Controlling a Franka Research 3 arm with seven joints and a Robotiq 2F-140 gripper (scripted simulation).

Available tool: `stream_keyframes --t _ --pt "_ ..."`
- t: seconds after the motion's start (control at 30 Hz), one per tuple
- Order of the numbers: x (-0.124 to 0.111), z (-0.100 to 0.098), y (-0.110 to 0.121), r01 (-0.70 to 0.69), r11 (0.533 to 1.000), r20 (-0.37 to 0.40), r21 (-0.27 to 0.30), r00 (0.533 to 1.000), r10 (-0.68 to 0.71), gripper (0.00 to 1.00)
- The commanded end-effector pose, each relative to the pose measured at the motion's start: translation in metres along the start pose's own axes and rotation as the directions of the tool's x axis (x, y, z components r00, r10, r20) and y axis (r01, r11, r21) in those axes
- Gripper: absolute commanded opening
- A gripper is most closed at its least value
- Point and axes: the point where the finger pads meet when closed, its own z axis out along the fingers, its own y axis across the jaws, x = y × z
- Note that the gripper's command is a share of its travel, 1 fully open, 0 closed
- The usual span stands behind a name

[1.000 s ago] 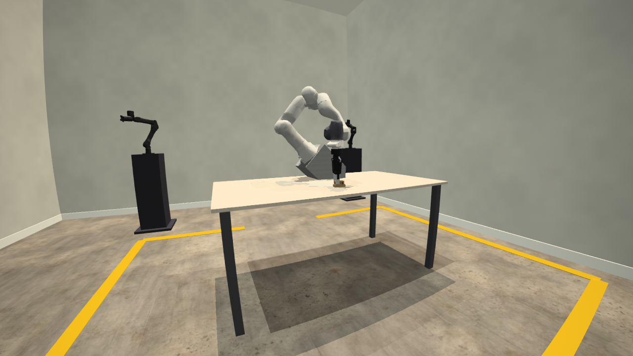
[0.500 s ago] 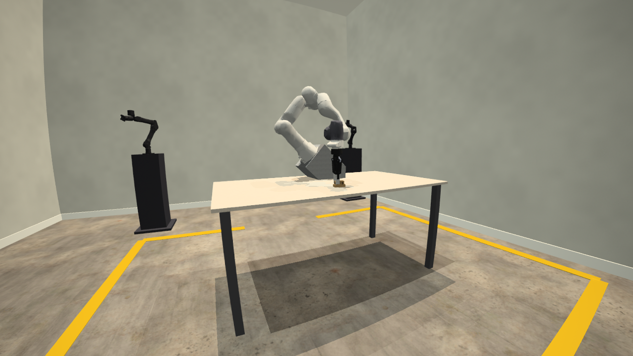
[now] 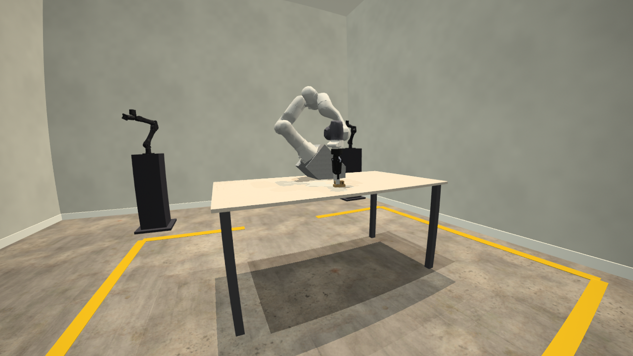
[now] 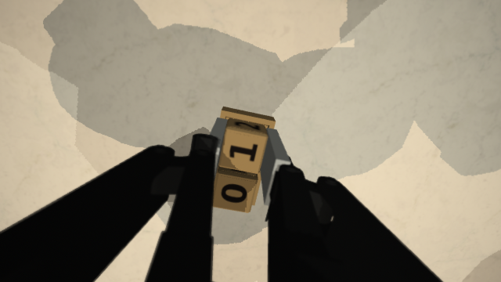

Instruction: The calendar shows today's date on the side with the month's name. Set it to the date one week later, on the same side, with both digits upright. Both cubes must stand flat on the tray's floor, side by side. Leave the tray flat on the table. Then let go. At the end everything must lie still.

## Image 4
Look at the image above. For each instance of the brown rectangular tray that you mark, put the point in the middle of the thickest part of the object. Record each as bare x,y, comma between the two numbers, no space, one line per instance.
267,121

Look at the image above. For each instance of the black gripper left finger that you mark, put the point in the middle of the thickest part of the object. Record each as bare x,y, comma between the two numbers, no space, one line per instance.
76,237

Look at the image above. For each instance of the tan cube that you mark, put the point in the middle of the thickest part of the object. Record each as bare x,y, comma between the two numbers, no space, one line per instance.
234,189
243,146

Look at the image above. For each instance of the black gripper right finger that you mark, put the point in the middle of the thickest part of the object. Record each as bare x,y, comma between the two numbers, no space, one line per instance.
305,248

